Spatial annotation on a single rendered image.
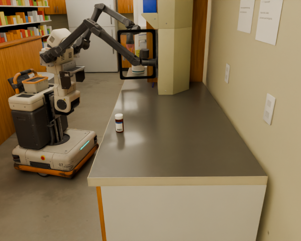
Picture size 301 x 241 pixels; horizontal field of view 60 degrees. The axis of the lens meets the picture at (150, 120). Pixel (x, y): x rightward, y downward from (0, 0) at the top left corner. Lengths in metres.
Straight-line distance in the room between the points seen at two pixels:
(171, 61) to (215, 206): 1.12
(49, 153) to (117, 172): 1.67
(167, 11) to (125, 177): 1.21
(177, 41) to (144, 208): 1.21
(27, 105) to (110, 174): 1.65
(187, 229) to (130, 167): 0.36
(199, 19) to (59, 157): 1.74
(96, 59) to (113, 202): 6.08
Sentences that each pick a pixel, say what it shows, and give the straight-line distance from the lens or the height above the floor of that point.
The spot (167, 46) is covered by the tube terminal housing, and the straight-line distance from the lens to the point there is 1.89.
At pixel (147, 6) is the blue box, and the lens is 2.06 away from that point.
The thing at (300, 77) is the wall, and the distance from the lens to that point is 0.97.
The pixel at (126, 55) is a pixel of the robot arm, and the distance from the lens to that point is 2.05.
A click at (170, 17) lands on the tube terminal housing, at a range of 1.87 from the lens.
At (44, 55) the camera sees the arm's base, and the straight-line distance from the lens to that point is 2.33.
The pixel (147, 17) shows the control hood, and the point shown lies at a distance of 1.87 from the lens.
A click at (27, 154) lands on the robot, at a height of 0.25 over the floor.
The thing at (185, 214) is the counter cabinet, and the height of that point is 0.75.
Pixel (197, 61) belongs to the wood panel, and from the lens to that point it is 2.31.
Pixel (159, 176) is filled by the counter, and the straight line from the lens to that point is 1.03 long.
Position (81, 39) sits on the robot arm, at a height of 1.28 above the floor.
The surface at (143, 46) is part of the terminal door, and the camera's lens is 2.18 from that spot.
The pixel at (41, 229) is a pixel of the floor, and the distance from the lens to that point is 2.30.
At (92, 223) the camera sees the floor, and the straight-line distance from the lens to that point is 2.23.
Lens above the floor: 1.54
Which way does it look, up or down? 23 degrees down
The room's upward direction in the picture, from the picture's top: 1 degrees counter-clockwise
